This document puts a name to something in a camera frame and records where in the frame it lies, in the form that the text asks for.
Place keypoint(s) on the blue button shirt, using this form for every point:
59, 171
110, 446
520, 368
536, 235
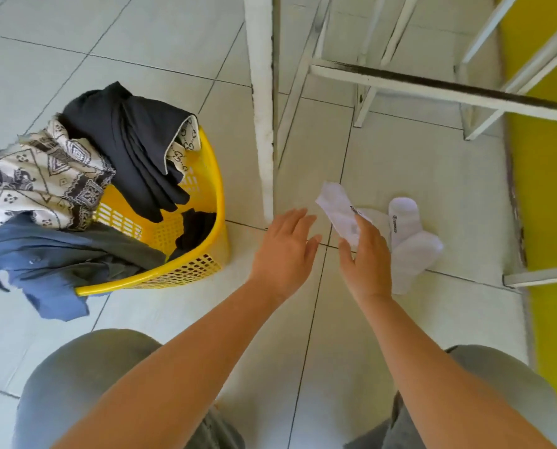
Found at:
40, 280

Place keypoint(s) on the dark grey sock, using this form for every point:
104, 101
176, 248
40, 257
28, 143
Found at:
194, 233

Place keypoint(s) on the yellow plastic laundry basket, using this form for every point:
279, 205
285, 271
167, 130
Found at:
216, 187

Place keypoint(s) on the person's left forearm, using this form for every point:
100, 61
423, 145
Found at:
166, 378

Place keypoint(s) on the grey trousers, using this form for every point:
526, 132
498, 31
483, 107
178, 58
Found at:
72, 378

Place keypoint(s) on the person's right hand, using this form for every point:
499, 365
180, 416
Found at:
369, 271

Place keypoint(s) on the white metal stool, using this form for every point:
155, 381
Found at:
365, 107

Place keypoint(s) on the person's right forearm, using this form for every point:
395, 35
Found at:
428, 383

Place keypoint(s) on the cream black patterned cloth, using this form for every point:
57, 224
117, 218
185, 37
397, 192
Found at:
40, 177

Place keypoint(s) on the person's left hand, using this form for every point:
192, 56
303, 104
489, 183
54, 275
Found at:
280, 259

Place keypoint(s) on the black garment with patterned lining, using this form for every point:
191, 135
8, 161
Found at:
124, 135

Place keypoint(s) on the white sock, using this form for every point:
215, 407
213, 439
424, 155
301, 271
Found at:
337, 205
376, 222
414, 257

